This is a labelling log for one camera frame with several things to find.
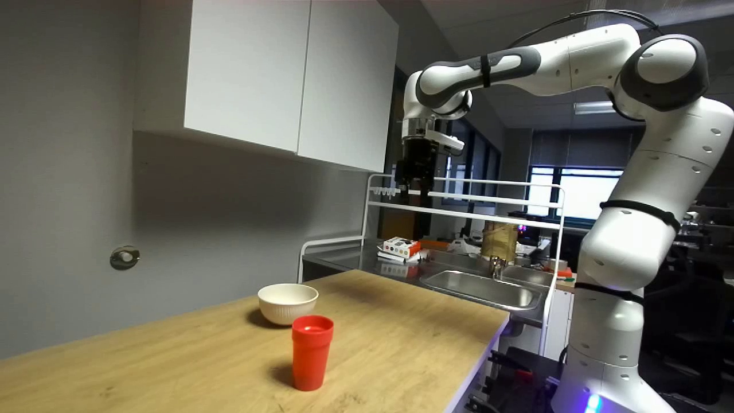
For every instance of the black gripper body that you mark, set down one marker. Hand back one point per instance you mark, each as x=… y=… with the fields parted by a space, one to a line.
x=416 y=162

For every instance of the red plastic cup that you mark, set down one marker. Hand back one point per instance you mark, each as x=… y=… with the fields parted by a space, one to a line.
x=309 y=340

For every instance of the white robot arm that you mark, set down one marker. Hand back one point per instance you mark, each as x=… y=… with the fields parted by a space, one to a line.
x=659 y=82

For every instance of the white ceramic bowl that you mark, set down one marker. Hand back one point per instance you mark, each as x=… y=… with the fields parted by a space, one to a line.
x=282 y=304

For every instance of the white metal dish rack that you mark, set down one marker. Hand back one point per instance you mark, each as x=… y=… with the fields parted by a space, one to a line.
x=480 y=226

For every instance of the stainless steel sink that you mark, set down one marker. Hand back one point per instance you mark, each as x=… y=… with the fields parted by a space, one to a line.
x=481 y=289

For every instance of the white wall cabinet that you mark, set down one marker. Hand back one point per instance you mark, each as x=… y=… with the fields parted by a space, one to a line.
x=302 y=76

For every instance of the round grey wall fitting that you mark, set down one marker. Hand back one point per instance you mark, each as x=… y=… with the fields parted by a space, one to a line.
x=124 y=257

